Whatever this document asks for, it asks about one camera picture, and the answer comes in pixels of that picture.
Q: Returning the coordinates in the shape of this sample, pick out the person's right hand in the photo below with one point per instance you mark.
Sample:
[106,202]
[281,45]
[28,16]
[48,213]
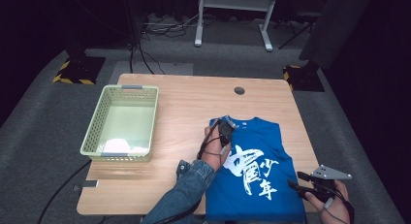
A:
[337,209]

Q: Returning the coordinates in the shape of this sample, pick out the person's left hand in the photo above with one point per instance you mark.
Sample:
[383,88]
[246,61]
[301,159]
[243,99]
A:
[214,154]

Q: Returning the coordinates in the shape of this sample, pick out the light green plastic basket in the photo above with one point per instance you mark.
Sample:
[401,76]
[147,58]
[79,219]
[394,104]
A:
[97,127]

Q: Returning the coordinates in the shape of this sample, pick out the grey round desk grommet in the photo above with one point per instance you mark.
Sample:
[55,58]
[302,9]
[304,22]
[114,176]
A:
[239,90]

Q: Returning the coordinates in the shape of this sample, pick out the black base with yellow stripes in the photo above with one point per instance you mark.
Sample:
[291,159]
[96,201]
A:
[79,70]
[303,78]

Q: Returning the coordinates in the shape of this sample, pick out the dark desk controller box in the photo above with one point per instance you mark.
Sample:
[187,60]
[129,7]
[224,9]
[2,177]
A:
[85,184]

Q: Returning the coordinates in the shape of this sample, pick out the blue printed T-shirt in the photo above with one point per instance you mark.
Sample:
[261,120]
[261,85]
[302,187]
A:
[258,195]

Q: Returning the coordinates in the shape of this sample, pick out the black tripod stand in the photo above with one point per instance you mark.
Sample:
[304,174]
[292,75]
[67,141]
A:
[300,26]

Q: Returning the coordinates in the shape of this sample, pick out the white cloth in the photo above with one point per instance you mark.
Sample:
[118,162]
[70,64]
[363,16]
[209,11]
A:
[121,145]

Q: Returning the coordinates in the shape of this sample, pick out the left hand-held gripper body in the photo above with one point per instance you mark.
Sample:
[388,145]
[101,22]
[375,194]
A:
[225,130]

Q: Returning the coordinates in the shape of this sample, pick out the white metal stand frame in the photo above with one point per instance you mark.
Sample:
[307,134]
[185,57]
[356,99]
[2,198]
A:
[237,1]

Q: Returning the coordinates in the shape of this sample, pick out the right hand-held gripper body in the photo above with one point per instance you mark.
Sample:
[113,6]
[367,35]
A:
[324,185]

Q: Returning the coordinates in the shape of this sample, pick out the grey hanging curtain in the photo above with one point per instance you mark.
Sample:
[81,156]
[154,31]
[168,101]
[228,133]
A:
[336,26]

